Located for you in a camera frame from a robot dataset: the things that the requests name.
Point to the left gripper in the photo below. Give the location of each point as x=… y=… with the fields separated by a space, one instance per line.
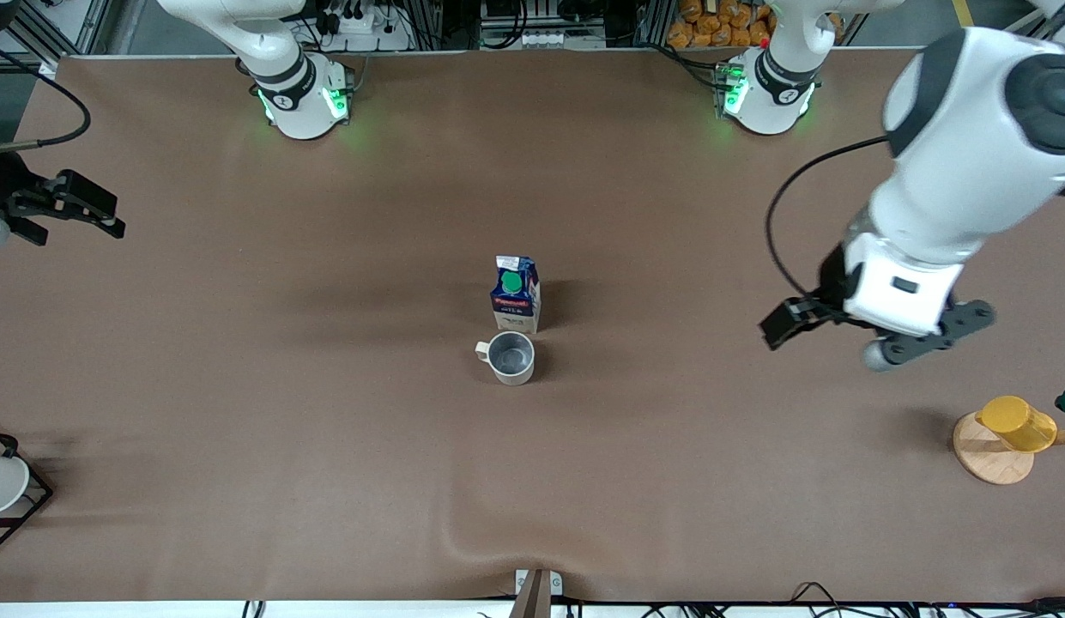
x=831 y=283

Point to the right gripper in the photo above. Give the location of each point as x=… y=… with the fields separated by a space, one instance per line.
x=2 y=187

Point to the blue white milk carton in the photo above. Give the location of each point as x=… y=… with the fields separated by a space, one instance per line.
x=515 y=300

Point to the grey beige cup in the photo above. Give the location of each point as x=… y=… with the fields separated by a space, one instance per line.
x=511 y=356

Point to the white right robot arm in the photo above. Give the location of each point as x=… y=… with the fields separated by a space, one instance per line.
x=300 y=103

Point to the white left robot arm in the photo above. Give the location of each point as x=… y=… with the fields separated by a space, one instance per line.
x=961 y=120

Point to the yellow cup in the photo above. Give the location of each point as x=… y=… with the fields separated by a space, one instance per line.
x=1017 y=422

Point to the white cup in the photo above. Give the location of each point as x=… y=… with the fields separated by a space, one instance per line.
x=0 y=485

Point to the round wooden mug stand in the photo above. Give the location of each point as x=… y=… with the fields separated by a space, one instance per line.
x=991 y=463

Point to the orange snack packs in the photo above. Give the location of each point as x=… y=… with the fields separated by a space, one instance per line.
x=712 y=34

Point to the brown table mat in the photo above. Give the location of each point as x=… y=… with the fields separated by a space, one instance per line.
x=532 y=472

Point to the white power strip with plugs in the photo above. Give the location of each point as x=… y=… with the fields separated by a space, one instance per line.
x=365 y=34

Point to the small white socket strip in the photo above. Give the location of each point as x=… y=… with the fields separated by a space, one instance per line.
x=545 y=39

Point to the aluminium frame corner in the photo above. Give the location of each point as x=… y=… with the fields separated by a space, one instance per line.
x=86 y=26

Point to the metal table bracket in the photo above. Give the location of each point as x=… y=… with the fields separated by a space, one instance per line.
x=532 y=596

